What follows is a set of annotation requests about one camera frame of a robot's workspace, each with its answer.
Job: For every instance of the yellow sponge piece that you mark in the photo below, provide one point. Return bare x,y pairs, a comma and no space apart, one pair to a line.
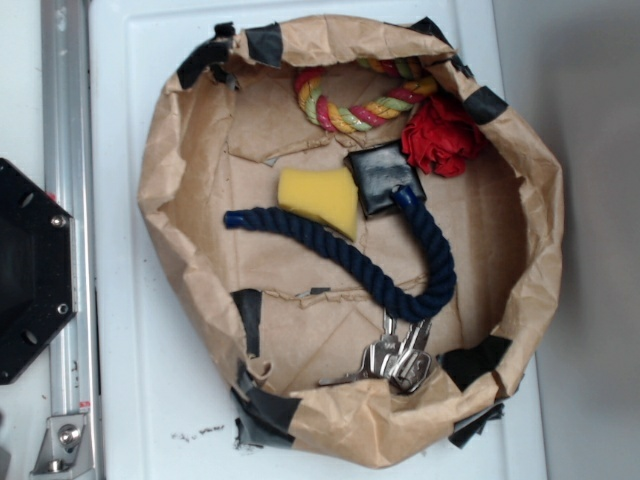
329,197

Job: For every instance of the brown paper bag bin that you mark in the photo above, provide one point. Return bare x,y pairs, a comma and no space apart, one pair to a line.
282,301

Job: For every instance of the black square pouch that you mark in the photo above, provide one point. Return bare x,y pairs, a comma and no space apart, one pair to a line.
380,170

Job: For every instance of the silver key bunch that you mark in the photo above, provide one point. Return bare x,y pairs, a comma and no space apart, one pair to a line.
403,363

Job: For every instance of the red crumpled paper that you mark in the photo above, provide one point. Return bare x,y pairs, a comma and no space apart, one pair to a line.
441,137

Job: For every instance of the white tray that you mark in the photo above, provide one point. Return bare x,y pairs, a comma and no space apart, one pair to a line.
167,413

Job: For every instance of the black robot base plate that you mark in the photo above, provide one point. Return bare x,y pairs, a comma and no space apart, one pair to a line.
37,295

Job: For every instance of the aluminium extrusion rail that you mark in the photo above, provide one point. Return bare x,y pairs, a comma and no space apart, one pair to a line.
74,353

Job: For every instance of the metal corner bracket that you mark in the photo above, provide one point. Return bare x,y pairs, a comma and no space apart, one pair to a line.
65,451

